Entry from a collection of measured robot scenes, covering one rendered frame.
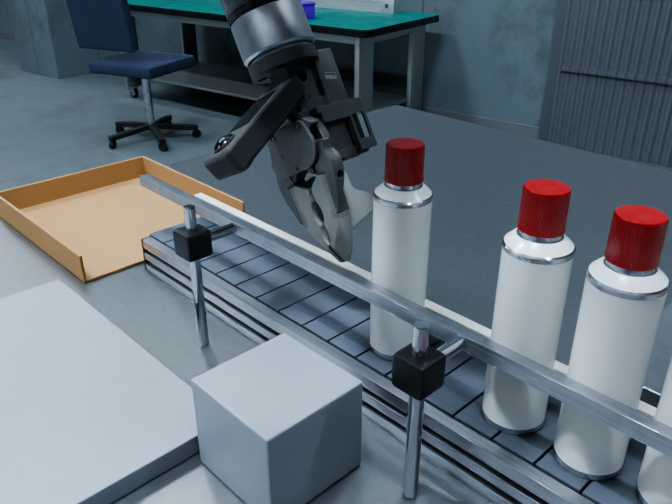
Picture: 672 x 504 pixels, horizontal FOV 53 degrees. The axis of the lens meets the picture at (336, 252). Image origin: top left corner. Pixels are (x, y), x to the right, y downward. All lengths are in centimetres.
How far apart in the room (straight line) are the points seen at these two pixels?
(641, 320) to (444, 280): 44
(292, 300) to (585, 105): 361
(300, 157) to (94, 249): 43
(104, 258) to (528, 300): 63
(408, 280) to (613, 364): 19
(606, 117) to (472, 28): 100
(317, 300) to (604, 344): 35
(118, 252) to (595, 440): 68
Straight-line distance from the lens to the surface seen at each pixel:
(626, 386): 51
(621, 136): 421
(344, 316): 70
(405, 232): 57
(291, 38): 66
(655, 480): 53
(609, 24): 414
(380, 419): 64
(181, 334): 78
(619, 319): 47
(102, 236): 104
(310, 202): 67
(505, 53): 442
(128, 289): 89
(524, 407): 56
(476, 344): 53
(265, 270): 79
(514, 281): 50
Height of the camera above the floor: 125
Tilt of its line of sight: 27 degrees down
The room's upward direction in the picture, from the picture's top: straight up
